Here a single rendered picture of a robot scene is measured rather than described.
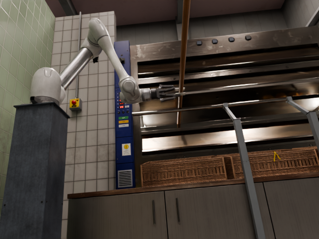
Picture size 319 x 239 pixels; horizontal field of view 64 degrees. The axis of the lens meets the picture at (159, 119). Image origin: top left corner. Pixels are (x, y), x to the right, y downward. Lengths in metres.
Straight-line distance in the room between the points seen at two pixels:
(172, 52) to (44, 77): 1.46
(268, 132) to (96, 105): 1.59
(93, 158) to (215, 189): 1.15
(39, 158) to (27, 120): 0.22
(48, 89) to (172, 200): 0.97
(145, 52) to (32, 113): 1.53
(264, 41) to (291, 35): 0.28
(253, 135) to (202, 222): 1.03
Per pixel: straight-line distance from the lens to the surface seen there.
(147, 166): 1.70
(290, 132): 2.47
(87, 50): 2.00
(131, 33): 7.89
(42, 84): 1.56
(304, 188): 1.79
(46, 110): 1.44
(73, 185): 2.34
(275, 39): 2.93
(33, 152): 1.39
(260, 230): 1.62
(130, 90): 1.53
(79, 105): 2.47
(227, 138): 2.30
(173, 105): 2.37
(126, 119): 2.33
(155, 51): 2.70
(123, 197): 1.65
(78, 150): 2.40
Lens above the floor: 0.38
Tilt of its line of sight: 22 degrees up
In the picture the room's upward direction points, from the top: 5 degrees counter-clockwise
